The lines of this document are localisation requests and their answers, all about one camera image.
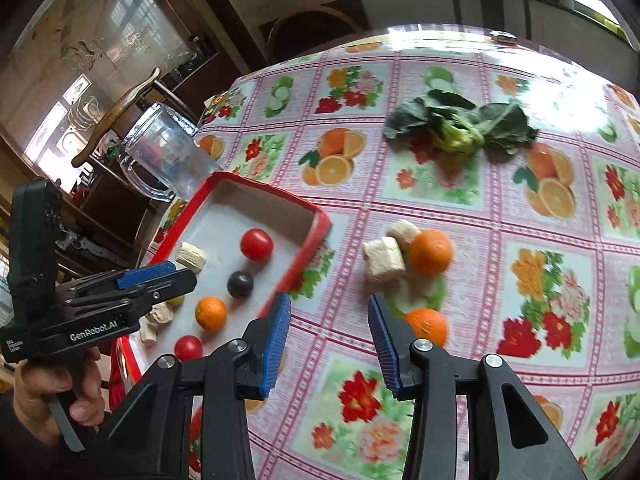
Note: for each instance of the beige vegetable chunk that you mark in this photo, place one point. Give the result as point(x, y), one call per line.
point(159, 312)
point(147, 333)
point(191, 256)
point(402, 232)
point(382, 257)

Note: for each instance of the red rectangular tray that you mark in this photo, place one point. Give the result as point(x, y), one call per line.
point(225, 210)

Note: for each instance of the dark sideboard counter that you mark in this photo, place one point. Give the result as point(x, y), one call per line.
point(400, 10)

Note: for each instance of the small green fruit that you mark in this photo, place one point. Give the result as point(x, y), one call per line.
point(175, 301)

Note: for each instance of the dark purple passion fruit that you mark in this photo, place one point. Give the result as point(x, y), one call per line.
point(240, 283)

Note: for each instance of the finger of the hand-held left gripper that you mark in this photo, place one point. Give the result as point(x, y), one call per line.
point(160, 292)
point(145, 275)

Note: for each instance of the orange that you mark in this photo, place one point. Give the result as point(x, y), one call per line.
point(210, 313)
point(427, 325)
point(431, 252)

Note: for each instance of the glass door cabinet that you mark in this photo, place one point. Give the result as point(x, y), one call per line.
point(75, 35)

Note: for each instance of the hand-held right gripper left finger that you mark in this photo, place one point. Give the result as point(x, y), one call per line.
point(275, 340)

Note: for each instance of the clear plastic pitcher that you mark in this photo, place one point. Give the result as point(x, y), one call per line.
point(165, 155)

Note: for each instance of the small dark box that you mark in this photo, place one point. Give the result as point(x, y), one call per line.
point(502, 36)

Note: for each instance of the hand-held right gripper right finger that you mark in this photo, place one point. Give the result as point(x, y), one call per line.
point(385, 345)

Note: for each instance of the leafy green vegetable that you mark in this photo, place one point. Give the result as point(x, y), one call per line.
point(500, 120)

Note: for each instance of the light wooden chair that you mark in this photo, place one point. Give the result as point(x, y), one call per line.
point(125, 102)

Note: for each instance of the round-back brown chair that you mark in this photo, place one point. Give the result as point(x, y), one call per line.
point(320, 10)

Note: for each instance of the red tomato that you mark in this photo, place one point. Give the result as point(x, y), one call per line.
point(256, 244)
point(188, 347)

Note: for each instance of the person's left hand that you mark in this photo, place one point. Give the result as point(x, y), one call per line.
point(35, 390)

